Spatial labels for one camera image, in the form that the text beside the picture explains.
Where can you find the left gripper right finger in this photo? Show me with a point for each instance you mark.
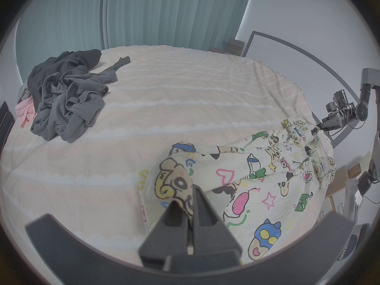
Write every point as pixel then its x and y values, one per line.
pixel 210 236

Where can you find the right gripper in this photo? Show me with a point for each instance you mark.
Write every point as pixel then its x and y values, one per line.
pixel 340 122

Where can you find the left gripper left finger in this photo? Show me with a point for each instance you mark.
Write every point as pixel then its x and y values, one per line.
pixel 166 239

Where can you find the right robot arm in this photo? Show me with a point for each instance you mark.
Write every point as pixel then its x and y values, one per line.
pixel 368 79

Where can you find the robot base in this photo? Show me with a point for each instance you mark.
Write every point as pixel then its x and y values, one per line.
pixel 351 194

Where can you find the grey bedside table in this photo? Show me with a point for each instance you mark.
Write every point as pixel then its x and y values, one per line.
pixel 231 44

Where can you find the bed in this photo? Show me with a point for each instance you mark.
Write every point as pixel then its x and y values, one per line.
pixel 193 99

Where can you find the dark grey garment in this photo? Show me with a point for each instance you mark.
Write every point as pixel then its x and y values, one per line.
pixel 65 108

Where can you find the pink garment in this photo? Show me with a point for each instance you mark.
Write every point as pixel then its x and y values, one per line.
pixel 25 113

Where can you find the black chest of drawers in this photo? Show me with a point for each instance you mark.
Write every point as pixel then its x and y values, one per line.
pixel 6 123

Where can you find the black garment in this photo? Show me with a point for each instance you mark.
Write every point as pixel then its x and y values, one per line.
pixel 59 64

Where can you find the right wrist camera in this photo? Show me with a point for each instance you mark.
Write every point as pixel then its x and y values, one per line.
pixel 332 107

